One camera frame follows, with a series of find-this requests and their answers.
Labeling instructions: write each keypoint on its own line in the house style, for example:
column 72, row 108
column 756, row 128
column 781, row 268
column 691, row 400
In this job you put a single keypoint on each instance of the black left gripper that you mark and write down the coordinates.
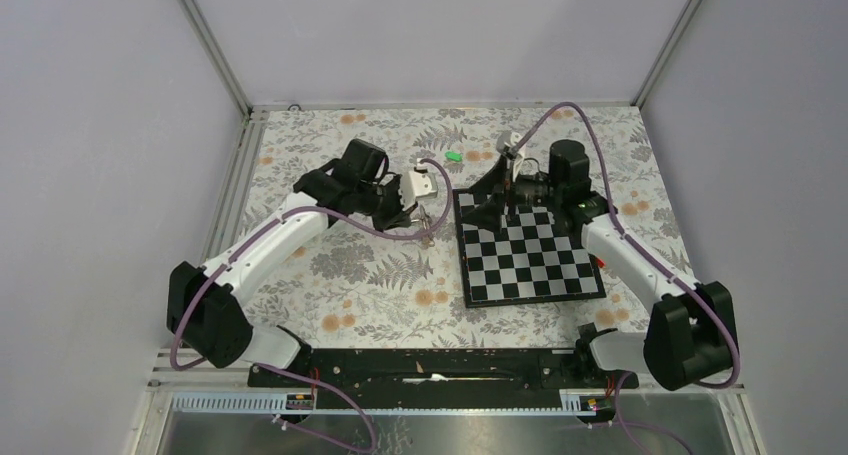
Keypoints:
column 397, row 217

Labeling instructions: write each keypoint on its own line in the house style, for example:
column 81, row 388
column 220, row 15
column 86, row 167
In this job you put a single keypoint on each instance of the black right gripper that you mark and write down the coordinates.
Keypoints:
column 497, row 182

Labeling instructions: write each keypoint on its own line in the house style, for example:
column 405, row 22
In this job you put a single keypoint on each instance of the silver keyring with clips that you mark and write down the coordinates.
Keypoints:
column 426, row 225

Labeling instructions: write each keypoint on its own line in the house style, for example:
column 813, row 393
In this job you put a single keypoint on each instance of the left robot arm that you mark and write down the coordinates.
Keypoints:
column 206, row 303

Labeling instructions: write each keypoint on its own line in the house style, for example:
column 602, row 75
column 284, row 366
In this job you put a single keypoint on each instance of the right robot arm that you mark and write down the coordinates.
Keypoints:
column 691, row 336

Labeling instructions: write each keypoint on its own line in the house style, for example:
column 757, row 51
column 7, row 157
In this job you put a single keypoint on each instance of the black white chessboard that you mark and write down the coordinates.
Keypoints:
column 523, row 263

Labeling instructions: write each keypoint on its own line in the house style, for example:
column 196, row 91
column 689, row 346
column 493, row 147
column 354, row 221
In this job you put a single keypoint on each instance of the floral patterned table mat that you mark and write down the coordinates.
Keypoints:
column 347, row 288

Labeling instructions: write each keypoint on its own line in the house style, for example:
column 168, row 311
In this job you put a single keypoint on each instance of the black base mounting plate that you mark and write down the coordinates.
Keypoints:
column 485, row 373

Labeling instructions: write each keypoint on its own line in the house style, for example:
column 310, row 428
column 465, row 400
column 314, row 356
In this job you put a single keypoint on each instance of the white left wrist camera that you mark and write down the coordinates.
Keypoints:
column 416, row 185

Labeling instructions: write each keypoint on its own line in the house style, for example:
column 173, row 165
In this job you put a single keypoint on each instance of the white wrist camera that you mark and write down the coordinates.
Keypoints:
column 416, row 185
column 514, row 157

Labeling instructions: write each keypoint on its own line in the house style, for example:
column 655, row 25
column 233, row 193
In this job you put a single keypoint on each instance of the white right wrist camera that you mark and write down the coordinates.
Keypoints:
column 514, row 157

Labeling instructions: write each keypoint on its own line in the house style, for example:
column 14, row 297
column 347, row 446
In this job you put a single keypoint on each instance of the white slotted cable duct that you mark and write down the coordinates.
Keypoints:
column 524, row 402

